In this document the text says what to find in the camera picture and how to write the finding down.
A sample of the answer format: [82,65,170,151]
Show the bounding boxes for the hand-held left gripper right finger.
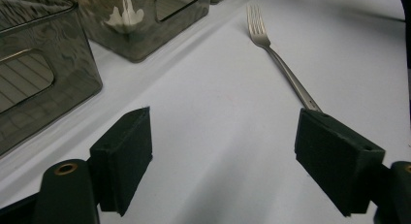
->
[294,108,386,217]

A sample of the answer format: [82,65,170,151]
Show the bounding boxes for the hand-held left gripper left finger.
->
[89,107,153,217]

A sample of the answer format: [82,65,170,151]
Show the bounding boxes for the steel fork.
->
[246,4,323,113]

